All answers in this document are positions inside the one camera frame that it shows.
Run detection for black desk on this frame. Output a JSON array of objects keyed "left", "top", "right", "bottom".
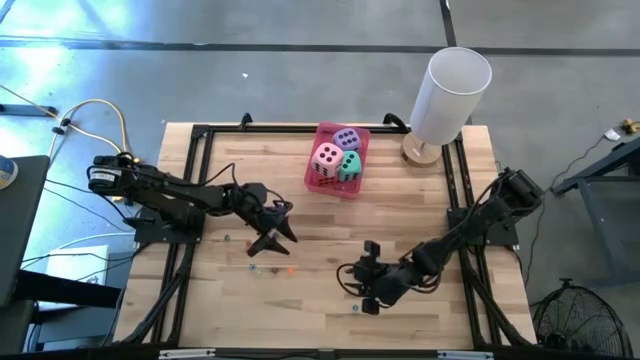
[{"left": 0, "top": 154, "right": 51, "bottom": 360}]

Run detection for black floor fan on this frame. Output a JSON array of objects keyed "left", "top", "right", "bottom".
[{"left": 531, "top": 278, "right": 636, "bottom": 360}]

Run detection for black metal table frame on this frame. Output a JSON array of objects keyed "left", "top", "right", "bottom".
[{"left": 113, "top": 112, "right": 539, "bottom": 351}]

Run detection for yellow cable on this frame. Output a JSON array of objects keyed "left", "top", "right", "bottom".
[{"left": 0, "top": 83, "right": 142, "bottom": 172}]

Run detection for black flat floor bar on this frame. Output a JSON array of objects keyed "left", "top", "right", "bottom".
[{"left": 0, "top": 103, "right": 59, "bottom": 118}]

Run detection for large purple foam die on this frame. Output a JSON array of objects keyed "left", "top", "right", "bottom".
[{"left": 332, "top": 127, "right": 363, "bottom": 153}]

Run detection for large teal foam die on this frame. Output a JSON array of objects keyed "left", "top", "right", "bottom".
[{"left": 337, "top": 150, "right": 363, "bottom": 184}]

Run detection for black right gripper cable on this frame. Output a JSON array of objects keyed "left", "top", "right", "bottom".
[{"left": 335, "top": 262, "right": 361, "bottom": 299}]

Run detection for large red foam die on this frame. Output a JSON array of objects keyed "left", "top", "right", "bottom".
[{"left": 312, "top": 172, "right": 340, "bottom": 189}]

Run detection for pink translucent plastic bin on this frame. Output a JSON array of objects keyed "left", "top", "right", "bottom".
[{"left": 303, "top": 120, "right": 372, "bottom": 201}]

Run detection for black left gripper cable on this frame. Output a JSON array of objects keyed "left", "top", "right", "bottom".
[{"left": 199, "top": 162, "right": 294, "bottom": 211}]

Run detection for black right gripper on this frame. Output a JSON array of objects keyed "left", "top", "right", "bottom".
[{"left": 347, "top": 240, "right": 417, "bottom": 316}]

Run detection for silver aluminium bracket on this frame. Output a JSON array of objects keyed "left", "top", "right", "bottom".
[
  {"left": 437, "top": 350, "right": 495, "bottom": 360},
  {"left": 158, "top": 348, "right": 217, "bottom": 360}
]

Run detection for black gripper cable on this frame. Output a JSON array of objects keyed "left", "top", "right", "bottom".
[
  {"left": 199, "top": 162, "right": 294, "bottom": 211},
  {"left": 335, "top": 262, "right": 361, "bottom": 299}
]

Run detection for large pink foam die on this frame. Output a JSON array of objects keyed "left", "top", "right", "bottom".
[{"left": 310, "top": 142, "right": 346, "bottom": 179}]

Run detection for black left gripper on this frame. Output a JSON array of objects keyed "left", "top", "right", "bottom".
[{"left": 233, "top": 182, "right": 300, "bottom": 259}]

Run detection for grey metal table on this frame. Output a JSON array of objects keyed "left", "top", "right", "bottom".
[{"left": 551, "top": 135, "right": 640, "bottom": 290}]

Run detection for white shade table lamp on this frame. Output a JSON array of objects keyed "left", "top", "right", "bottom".
[{"left": 401, "top": 46, "right": 494, "bottom": 169}]

